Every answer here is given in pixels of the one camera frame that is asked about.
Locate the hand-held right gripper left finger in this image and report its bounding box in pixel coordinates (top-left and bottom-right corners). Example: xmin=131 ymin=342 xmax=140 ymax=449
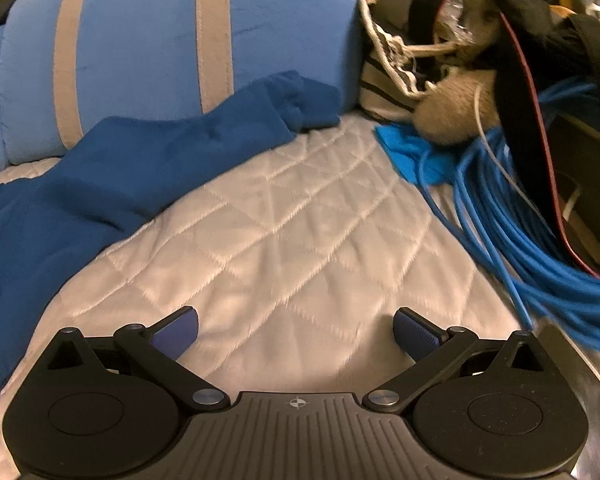
xmin=47 ymin=307 xmax=230 ymax=413

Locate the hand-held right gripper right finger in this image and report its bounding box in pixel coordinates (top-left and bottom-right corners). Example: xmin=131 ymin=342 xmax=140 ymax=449
xmin=364 ymin=307 xmax=548 ymax=413

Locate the blue sweatshirt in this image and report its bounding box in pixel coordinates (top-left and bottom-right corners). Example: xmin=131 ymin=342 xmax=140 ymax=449
xmin=0 ymin=70 xmax=342 ymax=441

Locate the grey quilted bed mattress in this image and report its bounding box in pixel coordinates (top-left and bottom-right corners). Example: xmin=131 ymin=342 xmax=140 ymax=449
xmin=0 ymin=110 xmax=541 ymax=480

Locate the light blue cloth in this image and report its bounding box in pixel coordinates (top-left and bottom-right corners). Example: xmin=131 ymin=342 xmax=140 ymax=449
xmin=375 ymin=122 xmax=461 ymax=186

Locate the brown box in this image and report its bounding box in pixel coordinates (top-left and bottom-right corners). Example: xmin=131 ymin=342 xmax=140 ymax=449
xmin=550 ymin=110 xmax=600 ymax=273

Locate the tan plush toy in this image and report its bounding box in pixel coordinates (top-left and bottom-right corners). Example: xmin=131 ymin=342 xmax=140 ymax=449
xmin=412 ymin=67 xmax=503 ymax=148

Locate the beige teddy bear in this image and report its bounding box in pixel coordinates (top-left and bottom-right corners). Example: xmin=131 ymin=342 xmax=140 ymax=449
xmin=459 ymin=0 xmax=503 ymax=48

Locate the blue cable coil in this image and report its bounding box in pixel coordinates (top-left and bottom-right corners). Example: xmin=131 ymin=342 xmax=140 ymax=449
xmin=420 ymin=77 xmax=600 ymax=356

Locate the thin white cable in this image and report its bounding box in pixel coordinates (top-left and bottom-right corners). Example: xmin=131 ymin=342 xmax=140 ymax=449
xmin=472 ymin=85 xmax=556 ymax=221

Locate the striped rope-handle tote bag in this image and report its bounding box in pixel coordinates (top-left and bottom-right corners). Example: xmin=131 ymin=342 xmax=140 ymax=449
xmin=357 ymin=0 xmax=481 ymax=123

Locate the black strap with red edge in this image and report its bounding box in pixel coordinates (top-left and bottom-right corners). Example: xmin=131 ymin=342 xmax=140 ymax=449
xmin=407 ymin=0 xmax=600 ymax=278

